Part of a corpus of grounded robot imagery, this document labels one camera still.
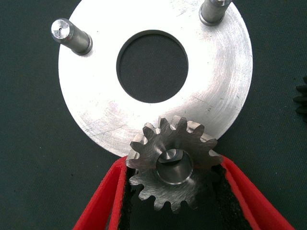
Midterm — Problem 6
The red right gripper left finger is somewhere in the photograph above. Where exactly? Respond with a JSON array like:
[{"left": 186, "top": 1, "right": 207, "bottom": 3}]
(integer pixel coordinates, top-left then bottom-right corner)
[{"left": 71, "top": 155, "right": 135, "bottom": 230}]

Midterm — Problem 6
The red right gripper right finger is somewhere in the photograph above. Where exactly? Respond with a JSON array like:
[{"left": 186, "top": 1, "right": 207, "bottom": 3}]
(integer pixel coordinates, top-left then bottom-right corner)
[{"left": 211, "top": 155, "right": 296, "bottom": 230}]

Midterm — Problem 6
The steel planetary gear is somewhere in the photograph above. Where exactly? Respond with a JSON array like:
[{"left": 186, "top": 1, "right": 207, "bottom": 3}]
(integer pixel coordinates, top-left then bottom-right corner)
[
  {"left": 293, "top": 76, "right": 307, "bottom": 115},
  {"left": 126, "top": 115, "right": 224, "bottom": 215}
]

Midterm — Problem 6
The round metal carrier plate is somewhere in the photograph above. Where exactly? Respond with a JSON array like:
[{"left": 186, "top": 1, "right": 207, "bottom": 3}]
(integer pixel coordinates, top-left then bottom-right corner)
[{"left": 50, "top": 0, "right": 254, "bottom": 159}]

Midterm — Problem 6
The dark grey table cloth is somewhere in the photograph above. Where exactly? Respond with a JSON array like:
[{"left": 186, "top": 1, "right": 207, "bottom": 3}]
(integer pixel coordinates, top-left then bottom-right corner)
[{"left": 0, "top": 0, "right": 307, "bottom": 230}]

